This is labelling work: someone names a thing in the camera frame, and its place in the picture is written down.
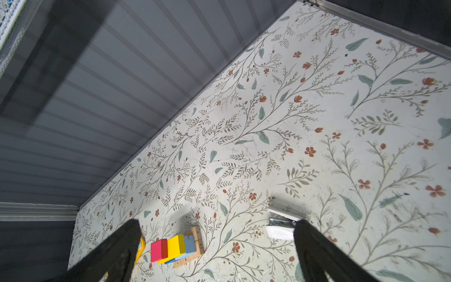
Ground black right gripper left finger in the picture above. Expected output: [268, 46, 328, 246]
[52, 219, 142, 282]

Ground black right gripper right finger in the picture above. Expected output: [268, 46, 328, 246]
[294, 220, 377, 282]

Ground magenta cube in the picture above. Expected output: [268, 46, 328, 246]
[150, 239, 168, 263]

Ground yellow rectangular block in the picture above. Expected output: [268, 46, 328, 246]
[158, 235, 186, 264]

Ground light blue cube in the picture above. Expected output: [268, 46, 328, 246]
[184, 235, 197, 253]

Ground wood block with holes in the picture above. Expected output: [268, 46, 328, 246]
[173, 226, 205, 269]

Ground yellow calculator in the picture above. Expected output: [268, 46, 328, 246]
[135, 236, 146, 264]

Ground white staple remover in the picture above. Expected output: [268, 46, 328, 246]
[265, 207, 301, 241]

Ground white wire basket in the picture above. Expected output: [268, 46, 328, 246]
[1, 0, 28, 76]

